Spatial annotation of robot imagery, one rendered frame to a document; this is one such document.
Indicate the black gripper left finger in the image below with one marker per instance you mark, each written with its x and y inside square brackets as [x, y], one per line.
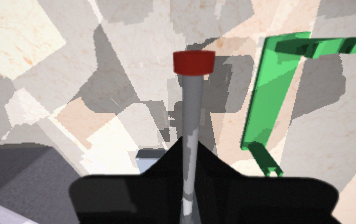
[155, 193]

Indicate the grey metal rod with red cap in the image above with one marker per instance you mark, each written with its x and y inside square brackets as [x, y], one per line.
[192, 65]

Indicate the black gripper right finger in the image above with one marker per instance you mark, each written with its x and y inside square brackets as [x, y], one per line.
[221, 191]

